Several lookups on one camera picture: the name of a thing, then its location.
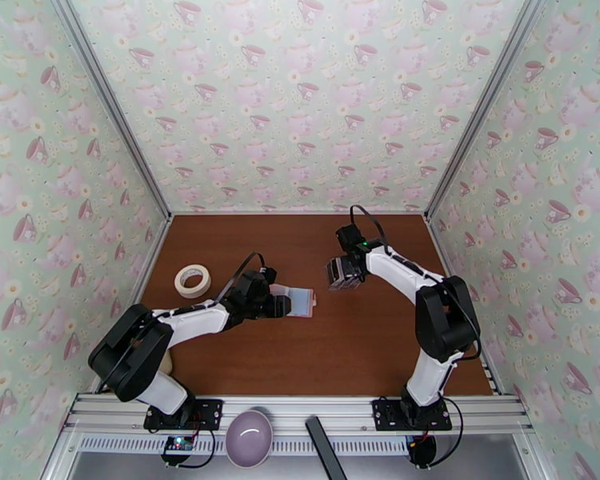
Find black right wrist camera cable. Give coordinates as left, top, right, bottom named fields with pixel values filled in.
left=349, top=204, right=391, bottom=254

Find pink card holder clear sleeves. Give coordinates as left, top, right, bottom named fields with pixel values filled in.
left=271, top=283, right=318, bottom=321

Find aluminium back rail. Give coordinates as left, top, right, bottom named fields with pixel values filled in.
left=170, top=210, right=427, bottom=217

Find aluminium front frame rail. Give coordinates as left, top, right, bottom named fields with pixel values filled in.
left=62, top=392, right=534, bottom=434

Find black round controller mount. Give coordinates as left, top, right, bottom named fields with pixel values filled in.
left=407, top=434, right=438, bottom=469

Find perforated metal strip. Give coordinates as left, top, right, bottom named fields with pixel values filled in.
left=77, top=435, right=416, bottom=456

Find black flat bar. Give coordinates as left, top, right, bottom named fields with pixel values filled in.
left=305, top=415, right=349, bottom=480

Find green circuit board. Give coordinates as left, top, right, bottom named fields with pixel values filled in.
left=162, top=434, right=196, bottom=457

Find black base cable loop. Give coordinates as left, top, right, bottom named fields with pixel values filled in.
left=187, top=426, right=216, bottom=469
left=430, top=397, right=462, bottom=467

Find aluminium side rail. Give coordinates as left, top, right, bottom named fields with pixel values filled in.
left=426, top=215, right=503, bottom=396
left=129, top=217, right=174, bottom=314

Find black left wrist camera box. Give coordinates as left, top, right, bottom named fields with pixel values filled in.
left=242, top=268, right=276, bottom=294

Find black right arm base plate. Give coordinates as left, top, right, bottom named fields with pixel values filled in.
left=371, top=397, right=453, bottom=432

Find purple bowl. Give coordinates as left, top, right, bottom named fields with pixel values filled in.
left=225, top=408, right=274, bottom=469

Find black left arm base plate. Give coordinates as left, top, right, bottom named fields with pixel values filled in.
left=143, top=398, right=225, bottom=432

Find white masking tape roll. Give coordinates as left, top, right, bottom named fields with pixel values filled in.
left=174, top=264, right=212, bottom=300

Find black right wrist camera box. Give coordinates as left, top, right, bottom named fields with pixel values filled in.
left=335, top=225, right=365, bottom=252

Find black left wrist camera cable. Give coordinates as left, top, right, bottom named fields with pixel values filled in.
left=214, top=251, right=274, bottom=302

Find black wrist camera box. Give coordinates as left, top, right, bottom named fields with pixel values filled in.
left=335, top=225, right=365, bottom=252
left=242, top=268, right=276, bottom=294

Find aluminium frame post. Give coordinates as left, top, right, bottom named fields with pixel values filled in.
left=47, top=0, right=174, bottom=220
left=423, top=0, right=554, bottom=222

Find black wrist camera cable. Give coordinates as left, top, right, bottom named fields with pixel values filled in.
left=214, top=251, right=274, bottom=302
left=349, top=204, right=391, bottom=254

